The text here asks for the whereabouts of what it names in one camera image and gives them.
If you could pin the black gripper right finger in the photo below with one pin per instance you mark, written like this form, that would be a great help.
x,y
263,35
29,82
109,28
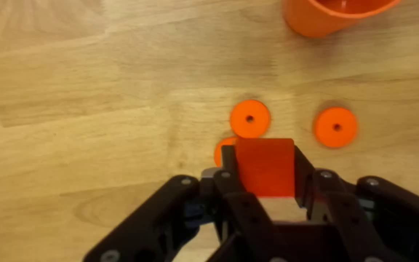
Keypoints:
x,y
372,220

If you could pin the orange plastic cup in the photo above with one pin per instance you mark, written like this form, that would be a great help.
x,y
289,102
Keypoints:
x,y
322,18

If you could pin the orange cube block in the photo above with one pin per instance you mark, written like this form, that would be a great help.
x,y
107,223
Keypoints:
x,y
267,166

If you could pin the orange disc far middle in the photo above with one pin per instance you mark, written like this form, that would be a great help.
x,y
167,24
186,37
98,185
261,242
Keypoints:
x,y
219,150

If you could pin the orange disc far left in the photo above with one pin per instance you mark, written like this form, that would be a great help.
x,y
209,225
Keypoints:
x,y
336,127

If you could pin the orange disc far right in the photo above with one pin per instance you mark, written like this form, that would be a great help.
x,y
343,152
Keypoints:
x,y
250,118

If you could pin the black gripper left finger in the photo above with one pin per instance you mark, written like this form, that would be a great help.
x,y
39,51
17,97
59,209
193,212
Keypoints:
x,y
174,214

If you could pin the orange disc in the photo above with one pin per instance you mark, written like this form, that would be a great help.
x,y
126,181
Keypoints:
x,y
336,127
250,118
219,150

